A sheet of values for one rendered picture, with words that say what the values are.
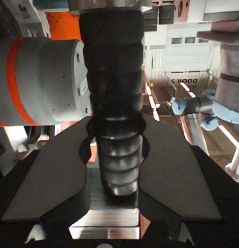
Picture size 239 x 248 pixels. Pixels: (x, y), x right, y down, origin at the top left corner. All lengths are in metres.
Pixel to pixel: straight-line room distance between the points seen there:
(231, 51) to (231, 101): 0.13
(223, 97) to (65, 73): 0.46
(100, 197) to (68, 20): 0.71
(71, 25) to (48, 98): 0.56
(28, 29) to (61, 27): 0.24
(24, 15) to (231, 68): 0.55
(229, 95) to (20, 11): 0.59
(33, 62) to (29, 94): 0.04
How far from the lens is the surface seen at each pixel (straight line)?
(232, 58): 0.55
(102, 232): 0.19
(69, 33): 0.79
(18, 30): 0.62
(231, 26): 0.52
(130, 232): 0.18
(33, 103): 0.26
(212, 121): 0.94
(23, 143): 0.41
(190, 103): 0.85
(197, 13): 0.47
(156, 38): 11.38
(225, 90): 0.58
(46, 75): 0.25
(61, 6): 0.38
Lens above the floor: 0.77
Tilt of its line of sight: 30 degrees up
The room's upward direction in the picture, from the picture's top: 177 degrees clockwise
